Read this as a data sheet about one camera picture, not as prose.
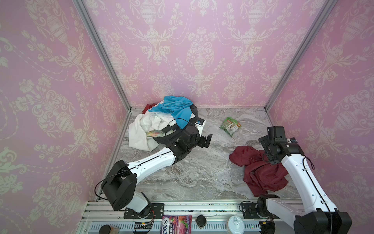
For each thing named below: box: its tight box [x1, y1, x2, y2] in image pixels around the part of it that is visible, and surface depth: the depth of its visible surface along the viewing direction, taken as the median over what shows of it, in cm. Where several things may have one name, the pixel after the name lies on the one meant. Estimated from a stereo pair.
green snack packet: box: [220, 116, 242, 137], surface depth 108 cm
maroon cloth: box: [228, 145, 289, 197], surface depth 82 cm
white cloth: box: [128, 111, 180, 152], surface depth 101 cm
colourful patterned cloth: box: [146, 129, 166, 138], surface depth 99 cm
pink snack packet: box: [159, 214, 193, 234], surface depth 70 cm
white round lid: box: [227, 215, 245, 234], surface depth 67 cm
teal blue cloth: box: [148, 95, 194, 130], surface depth 105 cm
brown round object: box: [98, 224, 121, 234], surface depth 63 cm
